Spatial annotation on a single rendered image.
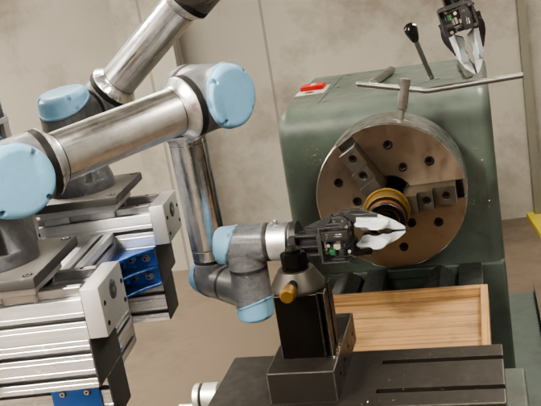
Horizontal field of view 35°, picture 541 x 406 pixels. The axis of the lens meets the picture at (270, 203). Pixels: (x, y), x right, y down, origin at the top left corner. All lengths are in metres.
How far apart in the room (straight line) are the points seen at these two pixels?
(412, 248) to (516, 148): 3.22
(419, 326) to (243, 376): 0.43
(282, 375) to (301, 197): 0.82
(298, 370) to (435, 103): 0.87
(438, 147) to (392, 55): 3.11
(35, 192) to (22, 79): 3.90
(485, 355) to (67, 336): 0.68
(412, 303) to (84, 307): 0.67
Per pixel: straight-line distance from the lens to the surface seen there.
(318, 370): 1.24
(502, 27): 4.92
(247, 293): 1.66
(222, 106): 1.52
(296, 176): 2.00
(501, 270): 2.02
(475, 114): 1.93
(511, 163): 5.05
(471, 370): 1.31
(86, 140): 1.43
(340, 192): 1.83
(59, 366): 1.54
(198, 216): 1.72
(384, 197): 1.69
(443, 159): 1.79
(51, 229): 2.00
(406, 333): 1.64
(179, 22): 1.95
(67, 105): 1.94
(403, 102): 1.80
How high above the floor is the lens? 1.57
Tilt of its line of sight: 15 degrees down
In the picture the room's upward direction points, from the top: 9 degrees counter-clockwise
